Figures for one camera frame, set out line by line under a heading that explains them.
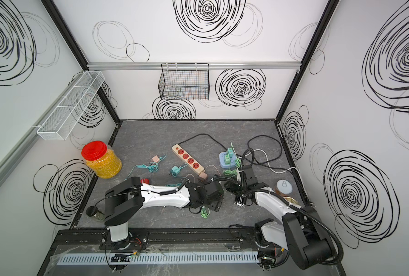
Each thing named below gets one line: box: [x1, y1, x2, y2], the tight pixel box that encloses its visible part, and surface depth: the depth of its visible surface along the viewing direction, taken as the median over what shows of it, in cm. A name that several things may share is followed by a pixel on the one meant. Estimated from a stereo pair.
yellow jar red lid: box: [81, 140, 123, 179], surface depth 86 cm
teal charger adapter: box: [168, 165, 181, 177], surface depth 95 cm
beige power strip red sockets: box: [171, 143, 205, 175], surface depth 100 cm
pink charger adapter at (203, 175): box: [198, 169, 208, 180], surface depth 93 cm
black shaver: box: [234, 195, 247, 205], surface depth 84 cm
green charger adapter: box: [224, 147, 234, 165], surface depth 96 cm
